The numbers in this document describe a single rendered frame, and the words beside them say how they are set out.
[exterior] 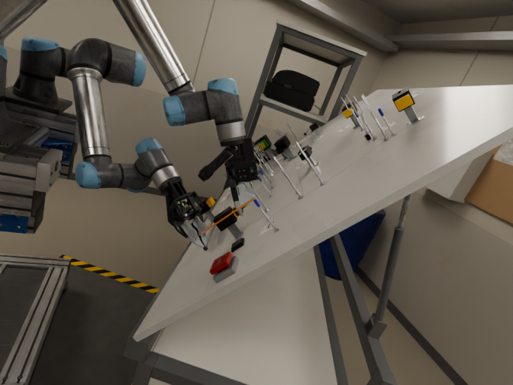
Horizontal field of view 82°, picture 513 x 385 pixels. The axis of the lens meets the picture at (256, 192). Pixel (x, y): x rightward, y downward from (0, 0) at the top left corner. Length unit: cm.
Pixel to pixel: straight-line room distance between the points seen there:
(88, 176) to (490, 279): 264
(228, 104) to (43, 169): 57
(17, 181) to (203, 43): 252
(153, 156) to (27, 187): 37
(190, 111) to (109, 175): 32
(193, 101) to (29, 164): 52
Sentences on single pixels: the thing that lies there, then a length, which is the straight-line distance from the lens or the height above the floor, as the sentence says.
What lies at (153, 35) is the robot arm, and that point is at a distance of 91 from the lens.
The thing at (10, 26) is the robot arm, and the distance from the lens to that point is 88.
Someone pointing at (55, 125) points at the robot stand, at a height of 108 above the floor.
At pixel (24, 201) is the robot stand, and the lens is 110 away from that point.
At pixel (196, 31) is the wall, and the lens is 329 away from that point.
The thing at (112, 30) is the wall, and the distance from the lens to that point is 328.
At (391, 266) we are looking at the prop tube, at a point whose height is 121.
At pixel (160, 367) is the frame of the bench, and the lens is 91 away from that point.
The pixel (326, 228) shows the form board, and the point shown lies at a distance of 62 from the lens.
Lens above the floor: 152
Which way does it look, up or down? 19 degrees down
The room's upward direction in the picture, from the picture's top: 20 degrees clockwise
